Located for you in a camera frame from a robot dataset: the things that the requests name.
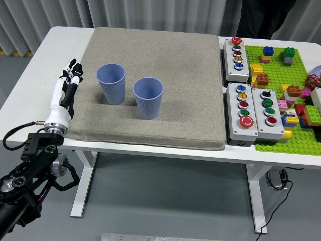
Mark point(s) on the yellow black floor tape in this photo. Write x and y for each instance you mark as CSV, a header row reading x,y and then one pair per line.
x,y
15,53

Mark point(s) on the lavender plate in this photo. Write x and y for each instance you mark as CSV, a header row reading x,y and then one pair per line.
x,y
317,71

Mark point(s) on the yellow round toy brick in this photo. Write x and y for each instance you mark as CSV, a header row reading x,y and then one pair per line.
x,y
286,135

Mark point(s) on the white table leg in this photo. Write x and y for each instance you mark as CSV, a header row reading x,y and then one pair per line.
x,y
77,208
258,200

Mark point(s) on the blue yellow pink brick stack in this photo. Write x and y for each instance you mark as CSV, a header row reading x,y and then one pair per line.
x,y
266,55

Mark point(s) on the grey power adapter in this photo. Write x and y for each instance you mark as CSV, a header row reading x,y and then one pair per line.
x,y
274,179

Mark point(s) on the person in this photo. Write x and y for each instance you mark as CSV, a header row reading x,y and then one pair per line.
x,y
253,20

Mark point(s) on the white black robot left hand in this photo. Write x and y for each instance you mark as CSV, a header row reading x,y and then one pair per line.
x,y
59,113

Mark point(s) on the grey-white curtain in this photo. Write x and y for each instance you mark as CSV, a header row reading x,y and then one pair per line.
x,y
200,15

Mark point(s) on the blue yellow toy brick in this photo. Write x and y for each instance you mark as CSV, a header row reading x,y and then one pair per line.
x,y
289,121

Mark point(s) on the orange toy brick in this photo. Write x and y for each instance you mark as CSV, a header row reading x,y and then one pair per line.
x,y
293,91
262,80

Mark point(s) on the white block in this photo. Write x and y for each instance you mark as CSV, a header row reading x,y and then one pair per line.
x,y
317,98

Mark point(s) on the grey-brown fabric mat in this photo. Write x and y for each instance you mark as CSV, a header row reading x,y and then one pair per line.
x,y
175,75

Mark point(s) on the green studded baseplate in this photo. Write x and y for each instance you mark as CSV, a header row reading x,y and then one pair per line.
x,y
276,70

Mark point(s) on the grey box with large red button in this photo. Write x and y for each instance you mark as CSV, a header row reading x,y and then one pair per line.
x,y
233,120

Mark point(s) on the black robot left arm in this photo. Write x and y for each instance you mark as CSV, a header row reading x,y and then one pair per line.
x,y
30,160

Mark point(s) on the white toy brick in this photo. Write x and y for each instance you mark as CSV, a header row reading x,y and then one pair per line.
x,y
291,98

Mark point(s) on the grey five-button control box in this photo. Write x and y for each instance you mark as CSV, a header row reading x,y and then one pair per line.
x,y
229,67

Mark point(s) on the red toy brick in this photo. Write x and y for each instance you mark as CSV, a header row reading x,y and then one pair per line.
x,y
299,110

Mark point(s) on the pink toy brick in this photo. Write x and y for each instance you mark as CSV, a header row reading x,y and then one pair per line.
x,y
305,93
282,104

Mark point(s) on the grey four-control switch box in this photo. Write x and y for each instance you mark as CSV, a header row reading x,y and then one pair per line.
x,y
258,118

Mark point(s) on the red valve handwheel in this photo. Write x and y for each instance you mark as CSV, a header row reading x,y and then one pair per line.
x,y
311,81

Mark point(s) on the green grey brick stack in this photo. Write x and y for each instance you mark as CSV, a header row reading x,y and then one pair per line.
x,y
288,56

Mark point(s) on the blue ribbed plastic cup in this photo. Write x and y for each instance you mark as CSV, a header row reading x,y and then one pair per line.
x,y
148,105
111,88

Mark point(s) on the large green toy brick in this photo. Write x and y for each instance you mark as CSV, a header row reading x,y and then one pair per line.
x,y
312,115

